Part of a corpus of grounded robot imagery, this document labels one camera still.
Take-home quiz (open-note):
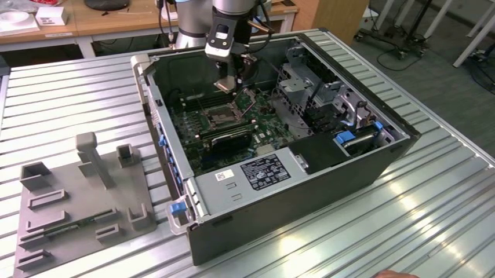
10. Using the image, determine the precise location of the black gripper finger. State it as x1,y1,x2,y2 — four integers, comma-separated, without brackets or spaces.
238,53,259,84
215,60,238,79

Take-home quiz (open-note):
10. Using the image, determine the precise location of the silver CPU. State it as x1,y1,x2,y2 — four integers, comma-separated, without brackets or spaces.
214,75,240,94

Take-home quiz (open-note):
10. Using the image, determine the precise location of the CPU socket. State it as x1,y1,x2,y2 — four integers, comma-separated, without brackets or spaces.
203,104,251,131

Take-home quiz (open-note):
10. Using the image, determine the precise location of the silver metal disk bay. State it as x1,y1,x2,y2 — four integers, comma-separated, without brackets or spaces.
275,46,342,133

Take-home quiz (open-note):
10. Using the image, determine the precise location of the green motherboard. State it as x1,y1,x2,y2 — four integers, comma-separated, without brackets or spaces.
170,86,307,171

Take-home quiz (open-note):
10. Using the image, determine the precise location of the green RAM stick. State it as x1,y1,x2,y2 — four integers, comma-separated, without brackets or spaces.
199,127,251,140
43,215,100,236

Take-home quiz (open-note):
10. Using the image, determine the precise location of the black graphics card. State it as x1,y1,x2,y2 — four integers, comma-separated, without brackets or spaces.
208,130,252,154

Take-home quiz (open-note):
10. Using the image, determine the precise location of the wooden cabinet panel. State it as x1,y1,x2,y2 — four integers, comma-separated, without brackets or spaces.
294,0,369,44

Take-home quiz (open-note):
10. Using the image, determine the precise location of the blue card retainer strip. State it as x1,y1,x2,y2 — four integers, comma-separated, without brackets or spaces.
156,123,183,189

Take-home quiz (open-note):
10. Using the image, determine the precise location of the wooden desk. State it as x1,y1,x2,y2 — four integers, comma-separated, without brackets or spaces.
0,0,300,60

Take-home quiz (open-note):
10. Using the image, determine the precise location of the black plastic shroud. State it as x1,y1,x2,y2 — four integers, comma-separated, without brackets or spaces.
288,133,351,175

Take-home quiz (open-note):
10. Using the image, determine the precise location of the blue disk carrier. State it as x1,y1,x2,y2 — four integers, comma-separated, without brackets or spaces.
332,130,357,145

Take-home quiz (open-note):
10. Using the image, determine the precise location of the black round base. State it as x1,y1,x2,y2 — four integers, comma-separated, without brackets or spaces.
84,0,131,10

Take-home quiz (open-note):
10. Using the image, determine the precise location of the black wheeled cart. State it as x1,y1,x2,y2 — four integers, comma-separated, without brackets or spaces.
354,0,430,60

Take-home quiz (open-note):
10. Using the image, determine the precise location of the grey power supply unit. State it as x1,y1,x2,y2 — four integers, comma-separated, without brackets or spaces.
191,146,311,217

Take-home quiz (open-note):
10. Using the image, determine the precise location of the white cardboard box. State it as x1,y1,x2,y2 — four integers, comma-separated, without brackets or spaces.
35,6,70,27

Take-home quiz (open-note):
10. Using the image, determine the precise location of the blue case latch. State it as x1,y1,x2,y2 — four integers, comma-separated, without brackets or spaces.
168,202,187,217

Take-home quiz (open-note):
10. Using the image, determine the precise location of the black open PC case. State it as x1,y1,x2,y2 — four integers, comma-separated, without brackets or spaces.
130,28,423,266

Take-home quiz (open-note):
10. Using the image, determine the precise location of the white tray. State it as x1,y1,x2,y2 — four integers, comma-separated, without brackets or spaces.
0,17,40,33

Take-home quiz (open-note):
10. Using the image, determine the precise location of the white bowl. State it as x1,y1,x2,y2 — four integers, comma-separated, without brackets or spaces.
0,10,31,25

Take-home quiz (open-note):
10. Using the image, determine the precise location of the grey parts rack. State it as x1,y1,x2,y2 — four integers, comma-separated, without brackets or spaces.
14,131,159,273

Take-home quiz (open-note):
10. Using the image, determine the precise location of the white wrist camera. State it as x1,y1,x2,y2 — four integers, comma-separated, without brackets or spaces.
203,24,238,62

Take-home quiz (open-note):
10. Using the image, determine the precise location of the white desk frame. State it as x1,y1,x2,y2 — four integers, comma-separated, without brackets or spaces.
373,0,454,38
453,0,495,68

